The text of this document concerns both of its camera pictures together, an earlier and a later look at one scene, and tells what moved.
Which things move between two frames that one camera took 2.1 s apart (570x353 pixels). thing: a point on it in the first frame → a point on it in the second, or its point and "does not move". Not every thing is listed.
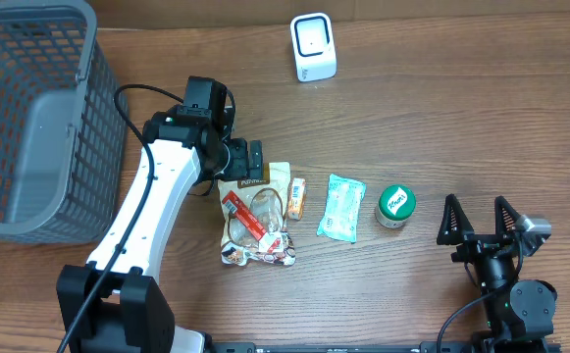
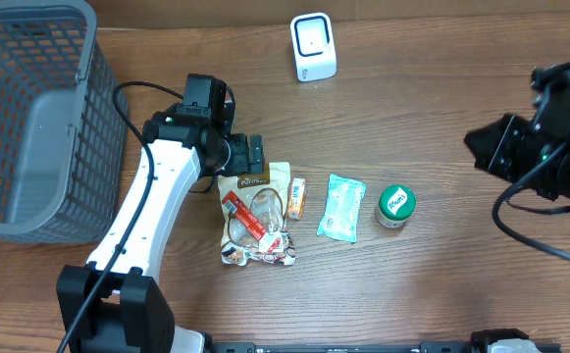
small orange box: x=296 y=200 does not move
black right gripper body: x=480 y=249 → x=522 y=144
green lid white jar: x=395 y=203 does not move
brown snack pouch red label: x=253 y=213 does not move
